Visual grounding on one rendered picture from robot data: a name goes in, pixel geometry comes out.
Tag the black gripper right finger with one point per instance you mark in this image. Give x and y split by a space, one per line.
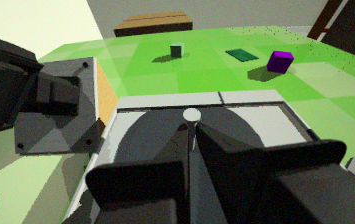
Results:
239 171

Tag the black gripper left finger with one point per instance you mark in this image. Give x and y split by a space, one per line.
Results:
165 176

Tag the dark grey round disc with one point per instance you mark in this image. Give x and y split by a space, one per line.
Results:
151 132

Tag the grey metal pin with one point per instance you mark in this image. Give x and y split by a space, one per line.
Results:
191 116

